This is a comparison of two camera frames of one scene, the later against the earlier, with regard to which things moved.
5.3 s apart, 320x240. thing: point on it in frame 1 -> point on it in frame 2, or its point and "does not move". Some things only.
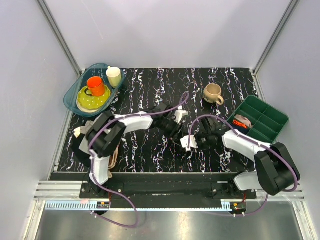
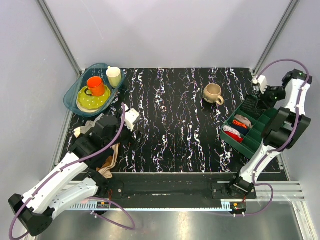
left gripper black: (174, 132) -> (131, 141)
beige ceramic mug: (212, 94) does not move
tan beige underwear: (112, 161) does not move
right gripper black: (202, 148) -> (265, 101)
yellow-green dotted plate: (90, 102) does not move
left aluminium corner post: (60, 37) does not move
